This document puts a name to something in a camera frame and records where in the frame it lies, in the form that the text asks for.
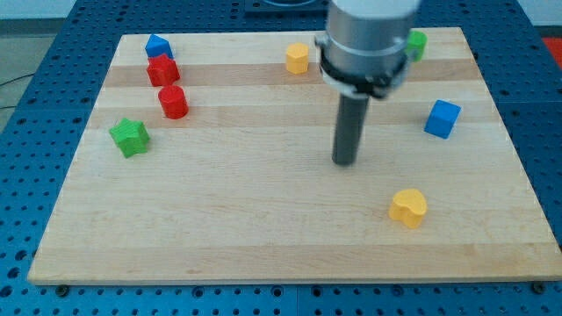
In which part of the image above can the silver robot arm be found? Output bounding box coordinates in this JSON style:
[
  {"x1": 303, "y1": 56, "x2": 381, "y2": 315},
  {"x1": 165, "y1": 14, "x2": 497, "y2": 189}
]
[{"x1": 314, "y1": 0, "x2": 421, "y2": 99}]

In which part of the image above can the light wooden board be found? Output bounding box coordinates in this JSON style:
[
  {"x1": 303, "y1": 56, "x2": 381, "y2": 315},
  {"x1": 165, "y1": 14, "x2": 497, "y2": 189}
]
[{"x1": 28, "y1": 27, "x2": 561, "y2": 285}]

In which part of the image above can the green cylinder block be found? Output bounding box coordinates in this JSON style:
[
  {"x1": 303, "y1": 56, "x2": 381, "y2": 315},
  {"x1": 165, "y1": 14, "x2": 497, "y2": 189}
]
[{"x1": 406, "y1": 31, "x2": 428, "y2": 62}]

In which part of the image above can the yellow hexagon block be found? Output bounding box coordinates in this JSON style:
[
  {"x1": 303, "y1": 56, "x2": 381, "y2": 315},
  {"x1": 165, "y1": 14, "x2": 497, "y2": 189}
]
[{"x1": 285, "y1": 42, "x2": 309, "y2": 75}]

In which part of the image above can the blue pentagon block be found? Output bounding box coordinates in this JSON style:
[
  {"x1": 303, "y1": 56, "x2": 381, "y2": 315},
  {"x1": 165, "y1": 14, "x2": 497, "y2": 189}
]
[{"x1": 145, "y1": 34, "x2": 174, "y2": 59}]

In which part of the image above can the black cable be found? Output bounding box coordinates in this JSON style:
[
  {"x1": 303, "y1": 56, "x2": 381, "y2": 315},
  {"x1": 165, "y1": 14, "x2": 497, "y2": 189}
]
[{"x1": 0, "y1": 72, "x2": 35, "y2": 111}]

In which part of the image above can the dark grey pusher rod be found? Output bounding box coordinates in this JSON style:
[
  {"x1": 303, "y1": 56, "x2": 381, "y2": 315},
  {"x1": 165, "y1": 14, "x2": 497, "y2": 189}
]
[{"x1": 332, "y1": 95, "x2": 369, "y2": 166}]

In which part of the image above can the green star block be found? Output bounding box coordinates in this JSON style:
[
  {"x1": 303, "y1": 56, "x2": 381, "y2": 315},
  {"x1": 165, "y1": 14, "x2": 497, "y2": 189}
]
[{"x1": 109, "y1": 118, "x2": 150, "y2": 158}]

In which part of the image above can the red cylinder block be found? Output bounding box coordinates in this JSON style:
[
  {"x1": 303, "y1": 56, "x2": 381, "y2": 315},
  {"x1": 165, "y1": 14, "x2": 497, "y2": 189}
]
[{"x1": 158, "y1": 85, "x2": 189, "y2": 119}]

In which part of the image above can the red star block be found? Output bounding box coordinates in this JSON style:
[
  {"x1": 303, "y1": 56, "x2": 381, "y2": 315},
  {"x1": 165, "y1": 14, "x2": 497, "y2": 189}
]
[{"x1": 147, "y1": 54, "x2": 180, "y2": 87}]

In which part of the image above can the yellow heart block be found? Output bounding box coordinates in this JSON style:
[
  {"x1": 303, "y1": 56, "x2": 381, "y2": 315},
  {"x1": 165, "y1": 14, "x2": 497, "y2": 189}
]
[{"x1": 388, "y1": 189, "x2": 428, "y2": 229}]

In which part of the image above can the blue cube block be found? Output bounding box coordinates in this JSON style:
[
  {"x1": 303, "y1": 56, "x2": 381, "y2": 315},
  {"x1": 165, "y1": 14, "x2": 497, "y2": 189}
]
[{"x1": 424, "y1": 100, "x2": 462, "y2": 140}]

